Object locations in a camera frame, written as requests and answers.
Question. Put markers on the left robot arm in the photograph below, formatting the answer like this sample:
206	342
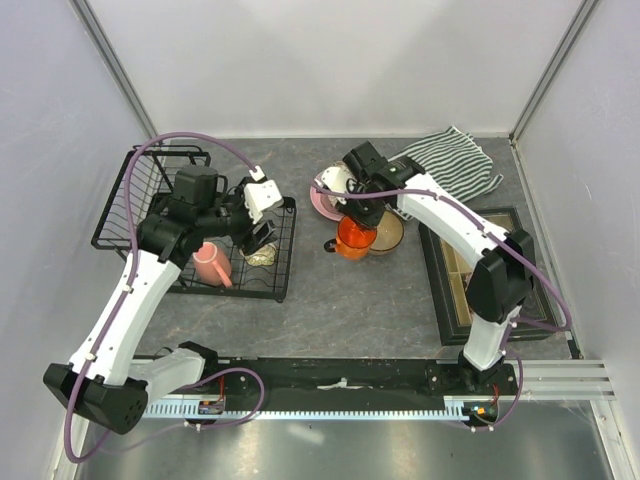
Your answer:
100	383

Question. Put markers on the pink mug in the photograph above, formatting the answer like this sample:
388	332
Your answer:
212	265

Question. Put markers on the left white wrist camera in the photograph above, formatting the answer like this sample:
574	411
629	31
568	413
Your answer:
260	195

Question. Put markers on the striped towel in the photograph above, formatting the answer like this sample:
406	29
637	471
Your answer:
454	160

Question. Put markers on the pink plate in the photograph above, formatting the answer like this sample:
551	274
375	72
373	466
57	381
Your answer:
324	204

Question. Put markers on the brown bowl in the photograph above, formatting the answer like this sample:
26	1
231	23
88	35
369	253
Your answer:
390	233

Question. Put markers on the white cable duct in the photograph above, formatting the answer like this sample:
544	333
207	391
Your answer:
183	409

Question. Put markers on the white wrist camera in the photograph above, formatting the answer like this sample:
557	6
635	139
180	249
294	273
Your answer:
335	180
260	195

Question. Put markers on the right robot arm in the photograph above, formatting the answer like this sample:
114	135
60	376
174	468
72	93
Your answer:
367	183

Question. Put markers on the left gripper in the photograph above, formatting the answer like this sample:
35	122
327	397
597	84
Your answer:
244	240

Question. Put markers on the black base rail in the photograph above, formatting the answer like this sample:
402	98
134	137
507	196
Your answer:
356	385

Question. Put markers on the patterned small bowl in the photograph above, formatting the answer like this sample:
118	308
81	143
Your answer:
260	255

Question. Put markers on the orange mug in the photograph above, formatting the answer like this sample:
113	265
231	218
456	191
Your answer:
352	240

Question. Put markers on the black wire dish rack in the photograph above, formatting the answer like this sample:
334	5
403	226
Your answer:
153	179

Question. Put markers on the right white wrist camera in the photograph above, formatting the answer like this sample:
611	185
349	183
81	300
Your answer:
335	180

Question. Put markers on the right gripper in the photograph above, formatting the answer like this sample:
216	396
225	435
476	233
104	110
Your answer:
373	220

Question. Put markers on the speckled grey plate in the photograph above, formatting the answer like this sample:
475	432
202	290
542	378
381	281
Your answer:
341	166

